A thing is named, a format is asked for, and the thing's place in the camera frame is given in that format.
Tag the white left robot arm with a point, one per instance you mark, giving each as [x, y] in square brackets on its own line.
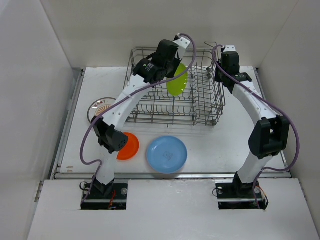
[147, 73]

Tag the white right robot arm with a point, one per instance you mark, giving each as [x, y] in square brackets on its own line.
[270, 133]

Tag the light blue plastic plate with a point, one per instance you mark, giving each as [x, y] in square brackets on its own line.
[166, 154]

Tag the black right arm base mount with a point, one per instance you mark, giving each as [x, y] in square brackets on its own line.
[230, 197]

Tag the aluminium table edge rail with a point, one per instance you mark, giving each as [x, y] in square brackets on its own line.
[213, 152]

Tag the orange plastic plate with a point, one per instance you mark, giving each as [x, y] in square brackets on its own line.
[131, 148]

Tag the white plate orange sunburst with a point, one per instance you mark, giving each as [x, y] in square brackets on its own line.
[99, 106]

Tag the lime green plastic plate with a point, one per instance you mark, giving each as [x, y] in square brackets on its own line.
[177, 86]

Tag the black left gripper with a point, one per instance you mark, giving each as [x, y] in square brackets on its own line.
[177, 59]

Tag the grey wire dish rack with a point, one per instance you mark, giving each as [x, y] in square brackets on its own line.
[202, 101]

